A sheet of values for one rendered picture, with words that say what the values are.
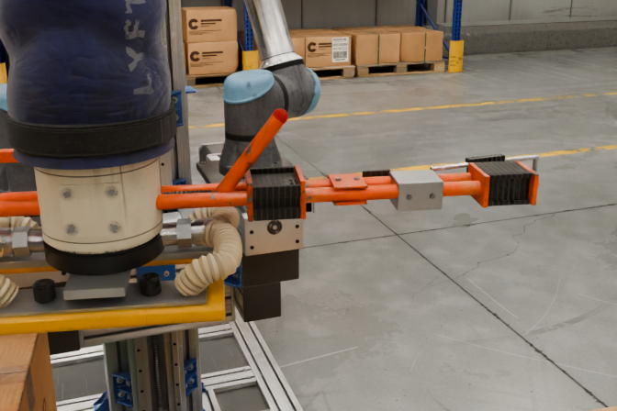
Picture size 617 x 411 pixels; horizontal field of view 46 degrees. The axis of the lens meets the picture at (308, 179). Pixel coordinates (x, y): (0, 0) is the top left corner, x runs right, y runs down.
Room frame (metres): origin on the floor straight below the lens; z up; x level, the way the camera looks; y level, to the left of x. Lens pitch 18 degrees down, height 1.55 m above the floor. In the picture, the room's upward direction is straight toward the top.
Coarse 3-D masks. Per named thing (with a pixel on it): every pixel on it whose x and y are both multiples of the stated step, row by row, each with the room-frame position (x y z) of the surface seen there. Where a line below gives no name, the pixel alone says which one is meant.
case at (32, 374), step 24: (0, 336) 1.04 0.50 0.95; (24, 336) 1.04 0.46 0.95; (0, 360) 0.96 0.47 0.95; (24, 360) 0.96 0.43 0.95; (48, 360) 1.10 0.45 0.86; (0, 384) 0.90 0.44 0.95; (24, 384) 0.90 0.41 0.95; (48, 384) 1.07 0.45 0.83; (0, 408) 0.84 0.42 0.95; (24, 408) 0.88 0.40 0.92; (48, 408) 1.05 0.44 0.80
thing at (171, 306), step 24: (48, 288) 0.87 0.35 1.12; (144, 288) 0.88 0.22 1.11; (168, 288) 0.91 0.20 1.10; (216, 288) 0.92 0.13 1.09; (0, 312) 0.84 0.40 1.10; (24, 312) 0.84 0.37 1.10; (48, 312) 0.85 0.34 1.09; (72, 312) 0.85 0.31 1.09; (96, 312) 0.85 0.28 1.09; (120, 312) 0.85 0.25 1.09; (144, 312) 0.85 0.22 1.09; (168, 312) 0.85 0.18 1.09; (192, 312) 0.86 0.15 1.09; (216, 312) 0.86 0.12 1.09
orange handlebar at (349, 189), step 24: (24, 192) 0.99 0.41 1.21; (216, 192) 0.99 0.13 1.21; (240, 192) 0.99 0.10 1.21; (312, 192) 0.99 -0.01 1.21; (336, 192) 1.00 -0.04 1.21; (360, 192) 1.00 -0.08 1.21; (384, 192) 1.01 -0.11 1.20; (456, 192) 1.02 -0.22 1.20; (480, 192) 1.03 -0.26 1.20; (0, 216) 0.94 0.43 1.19; (24, 216) 0.95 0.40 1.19
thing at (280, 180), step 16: (256, 176) 1.04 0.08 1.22; (272, 176) 1.04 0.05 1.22; (288, 176) 1.04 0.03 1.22; (256, 192) 0.96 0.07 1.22; (272, 192) 0.97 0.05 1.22; (288, 192) 0.97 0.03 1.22; (304, 192) 0.98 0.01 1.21; (256, 208) 0.97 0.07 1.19; (272, 208) 0.97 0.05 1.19; (288, 208) 0.97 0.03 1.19; (304, 208) 0.98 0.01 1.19
